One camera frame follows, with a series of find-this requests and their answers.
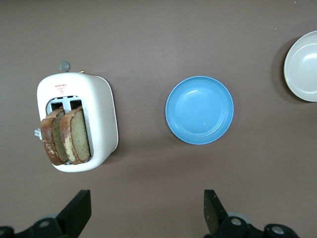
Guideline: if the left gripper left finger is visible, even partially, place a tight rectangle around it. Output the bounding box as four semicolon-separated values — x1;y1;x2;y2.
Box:
0;189;92;238

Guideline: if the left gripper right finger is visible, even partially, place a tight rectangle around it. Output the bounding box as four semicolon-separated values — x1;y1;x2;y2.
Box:
204;189;298;238

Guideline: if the pale crust bread slice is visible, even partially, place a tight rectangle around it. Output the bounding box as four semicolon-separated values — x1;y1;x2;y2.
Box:
60;105;92;166

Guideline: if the blue plate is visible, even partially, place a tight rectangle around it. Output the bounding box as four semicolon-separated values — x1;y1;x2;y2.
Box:
165;75;235;146

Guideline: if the beige plate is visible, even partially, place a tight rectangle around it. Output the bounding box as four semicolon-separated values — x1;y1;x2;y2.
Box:
283;30;317;103

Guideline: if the dark crust bread slice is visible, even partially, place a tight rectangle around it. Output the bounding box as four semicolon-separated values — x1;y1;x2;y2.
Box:
40;106;70;166

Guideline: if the cream white toaster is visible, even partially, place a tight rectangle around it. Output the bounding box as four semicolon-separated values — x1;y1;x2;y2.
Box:
33;61;119;174

